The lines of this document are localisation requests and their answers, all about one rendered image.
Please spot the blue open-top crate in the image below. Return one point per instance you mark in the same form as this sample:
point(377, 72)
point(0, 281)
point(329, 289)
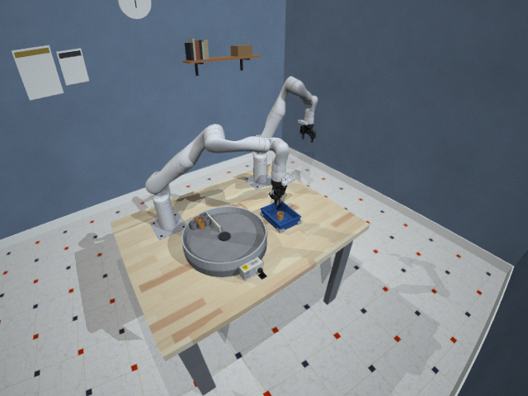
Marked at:
point(290, 216)

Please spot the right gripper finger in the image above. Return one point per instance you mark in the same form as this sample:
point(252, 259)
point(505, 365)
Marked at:
point(275, 196)
point(282, 192)

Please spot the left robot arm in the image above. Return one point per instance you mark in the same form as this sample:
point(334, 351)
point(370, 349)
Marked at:
point(275, 116)

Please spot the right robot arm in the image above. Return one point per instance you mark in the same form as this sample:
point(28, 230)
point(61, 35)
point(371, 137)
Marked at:
point(212, 138)

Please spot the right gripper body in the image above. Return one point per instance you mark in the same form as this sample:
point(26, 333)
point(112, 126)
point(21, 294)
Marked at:
point(276, 185)

